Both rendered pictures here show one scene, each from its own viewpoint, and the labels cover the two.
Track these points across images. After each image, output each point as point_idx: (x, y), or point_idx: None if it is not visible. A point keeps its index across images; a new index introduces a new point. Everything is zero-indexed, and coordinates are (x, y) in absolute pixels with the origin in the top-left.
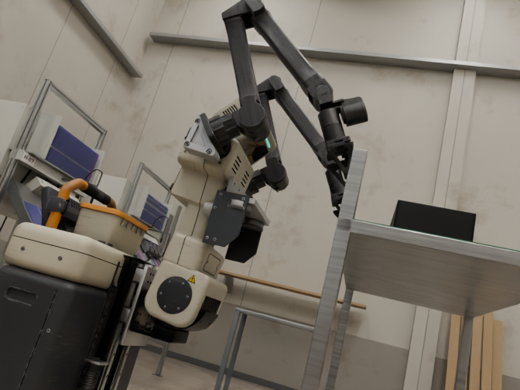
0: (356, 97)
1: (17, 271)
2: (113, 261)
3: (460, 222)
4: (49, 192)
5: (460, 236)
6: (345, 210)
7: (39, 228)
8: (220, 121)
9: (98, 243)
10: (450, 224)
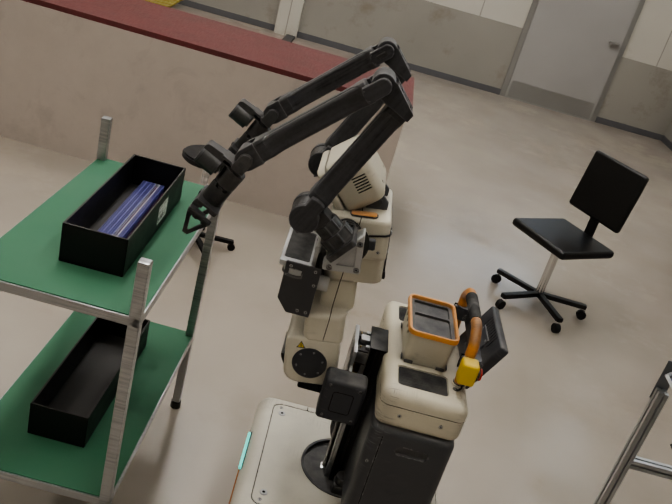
0: (246, 100)
1: None
2: (383, 328)
3: (141, 164)
4: (487, 310)
5: (139, 173)
6: None
7: None
8: None
9: (390, 307)
10: (147, 168)
